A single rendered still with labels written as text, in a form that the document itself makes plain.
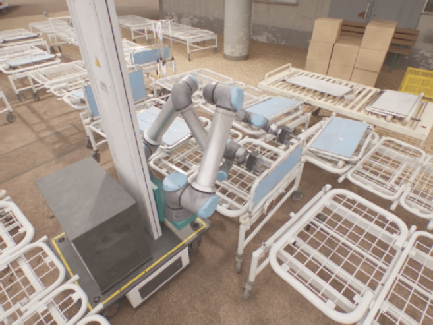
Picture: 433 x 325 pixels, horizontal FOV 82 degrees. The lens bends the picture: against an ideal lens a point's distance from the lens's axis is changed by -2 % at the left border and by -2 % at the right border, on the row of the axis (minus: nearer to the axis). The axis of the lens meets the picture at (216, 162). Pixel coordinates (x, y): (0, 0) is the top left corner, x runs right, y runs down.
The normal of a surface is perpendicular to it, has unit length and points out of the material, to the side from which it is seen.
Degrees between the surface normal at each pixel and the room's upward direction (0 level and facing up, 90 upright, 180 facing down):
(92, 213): 0
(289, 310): 0
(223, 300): 0
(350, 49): 90
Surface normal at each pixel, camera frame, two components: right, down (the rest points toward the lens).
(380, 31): -0.55, 0.51
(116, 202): 0.00, -0.79
